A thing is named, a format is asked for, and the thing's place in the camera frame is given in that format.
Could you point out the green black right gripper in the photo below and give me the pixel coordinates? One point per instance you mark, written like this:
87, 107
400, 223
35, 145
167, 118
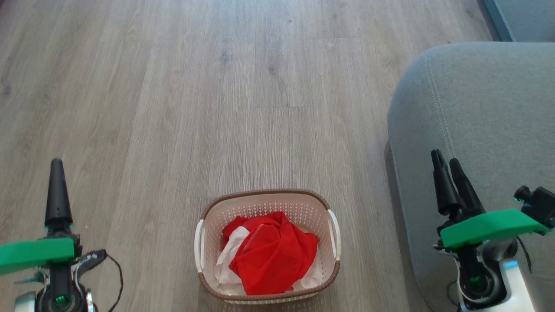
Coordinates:
490, 227

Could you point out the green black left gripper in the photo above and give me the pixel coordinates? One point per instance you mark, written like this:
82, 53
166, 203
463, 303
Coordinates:
34, 256

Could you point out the red cloth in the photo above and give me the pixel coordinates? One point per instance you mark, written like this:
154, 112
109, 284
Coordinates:
234, 227
277, 260

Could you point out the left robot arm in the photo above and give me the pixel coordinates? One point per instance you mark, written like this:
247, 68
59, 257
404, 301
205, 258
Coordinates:
26, 304

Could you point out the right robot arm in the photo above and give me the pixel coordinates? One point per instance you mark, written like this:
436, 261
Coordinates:
518, 284

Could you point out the grey fabric sofa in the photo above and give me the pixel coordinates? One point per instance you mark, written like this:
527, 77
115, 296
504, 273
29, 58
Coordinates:
485, 121

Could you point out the white cloth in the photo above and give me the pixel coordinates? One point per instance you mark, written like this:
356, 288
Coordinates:
227, 258

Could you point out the beige brown-rimmed laundry basket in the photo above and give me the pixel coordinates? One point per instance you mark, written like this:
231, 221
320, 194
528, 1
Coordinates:
269, 201

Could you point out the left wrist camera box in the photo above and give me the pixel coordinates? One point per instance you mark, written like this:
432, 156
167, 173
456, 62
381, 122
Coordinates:
89, 261

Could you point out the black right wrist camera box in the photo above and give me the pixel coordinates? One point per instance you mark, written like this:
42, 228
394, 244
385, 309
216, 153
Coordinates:
540, 203

